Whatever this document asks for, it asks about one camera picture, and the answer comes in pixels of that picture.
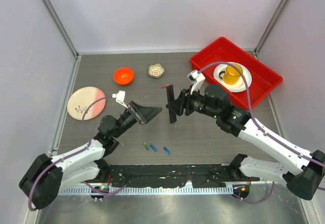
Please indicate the orange bowl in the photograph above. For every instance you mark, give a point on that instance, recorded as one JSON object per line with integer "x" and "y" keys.
{"x": 123, "y": 76}

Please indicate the blue battery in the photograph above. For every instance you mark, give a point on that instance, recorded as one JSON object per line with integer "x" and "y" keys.
{"x": 167, "y": 151}
{"x": 153, "y": 147}

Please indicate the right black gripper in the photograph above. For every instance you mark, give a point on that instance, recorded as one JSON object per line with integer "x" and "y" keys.
{"x": 183, "y": 102}

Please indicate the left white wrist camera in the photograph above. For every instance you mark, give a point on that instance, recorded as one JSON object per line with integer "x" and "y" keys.
{"x": 119, "y": 98}

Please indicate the black remote control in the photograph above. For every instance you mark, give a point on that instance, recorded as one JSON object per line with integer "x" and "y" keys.
{"x": 170, "y": 98}

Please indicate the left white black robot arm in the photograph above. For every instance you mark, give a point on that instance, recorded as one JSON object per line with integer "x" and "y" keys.
{"x": 47, "y": 176}

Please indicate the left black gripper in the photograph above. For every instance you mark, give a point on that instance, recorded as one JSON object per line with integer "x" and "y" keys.
{"x": 144, "y": 114}

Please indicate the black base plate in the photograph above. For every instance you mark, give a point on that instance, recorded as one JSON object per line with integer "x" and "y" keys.
{"x": 169, "y": 176}

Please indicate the white plate in bin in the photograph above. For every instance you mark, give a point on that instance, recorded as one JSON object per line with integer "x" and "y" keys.
{"x": 240, "y": 85}

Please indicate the small patterned flower bowl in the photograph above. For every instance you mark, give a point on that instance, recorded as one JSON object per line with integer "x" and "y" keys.
{"x": 156, "y": 70}

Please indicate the slotted cable duct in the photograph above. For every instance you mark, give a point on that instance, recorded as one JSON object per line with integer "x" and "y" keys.
{"x": 188, "y": 189}

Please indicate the blue battery right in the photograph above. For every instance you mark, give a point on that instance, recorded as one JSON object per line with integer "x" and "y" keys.
{"x": 167, "y": 151}

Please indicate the blue battery middle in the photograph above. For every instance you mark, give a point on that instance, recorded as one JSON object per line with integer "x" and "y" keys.
{"x": 153, "y": 147}

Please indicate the pink white floral plate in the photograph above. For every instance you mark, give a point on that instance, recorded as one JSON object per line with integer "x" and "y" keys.
{"x": 80, "y": 101}

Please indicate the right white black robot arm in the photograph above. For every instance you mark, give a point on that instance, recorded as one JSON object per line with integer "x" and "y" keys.
{"x": 299, "y": 170}

